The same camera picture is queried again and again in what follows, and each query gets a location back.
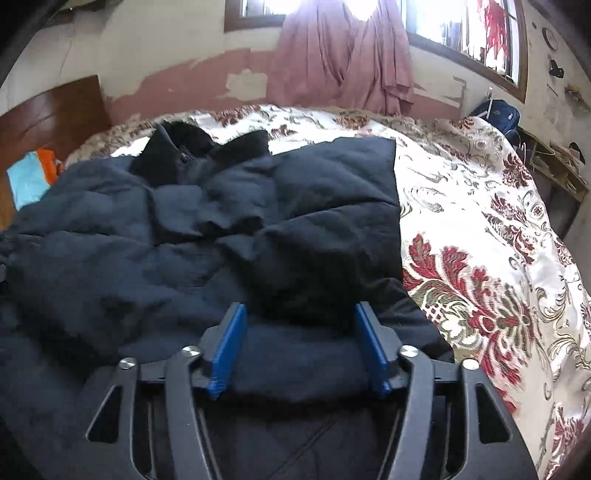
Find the dark navy padded jacket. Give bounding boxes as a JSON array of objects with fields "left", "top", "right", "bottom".
[{"left": 1, "top": 122, "right": 453, "bottom": 479}]

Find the floral bed cover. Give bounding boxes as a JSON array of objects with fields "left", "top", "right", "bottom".
[{"left": 64, "top": 103, "right": 591, "bottom": 480}]

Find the wooden shelf rack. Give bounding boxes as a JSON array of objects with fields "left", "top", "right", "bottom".
[{"left": 518, "top": 127, "right": 590, "bottom": 240}]

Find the orange blue striped pillow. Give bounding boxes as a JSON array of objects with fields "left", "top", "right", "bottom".
[{"left": 7, "top": 148, "right": 63, "bottom": 211}]

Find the blue backpack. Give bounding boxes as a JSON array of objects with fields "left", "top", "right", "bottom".
[{"left": 470, "top": 99, "right": 521, "bottom": 135}]

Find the brown wooden headboard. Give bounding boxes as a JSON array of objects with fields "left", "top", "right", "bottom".
[{"left": 1, "top": 75, "right": 111, "bottom": 229}]

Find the pink curtain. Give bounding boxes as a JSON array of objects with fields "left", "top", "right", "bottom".
[{"left": 266, "top": 1, "right": 414, "bottom": 116}]

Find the brown framed window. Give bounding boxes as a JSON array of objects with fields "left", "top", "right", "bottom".
[{"left": 223, "top": 0, "right": 530, "bottom": 104}]

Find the red hanging garment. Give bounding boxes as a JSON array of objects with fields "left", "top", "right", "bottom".
[{"left": 483, "top": 1, "right": 510, "bottom": 58}]

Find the round wall clock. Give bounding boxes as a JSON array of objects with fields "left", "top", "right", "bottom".
[{"left": 542, "top": 27, "right": 559, "bottom": 52}]

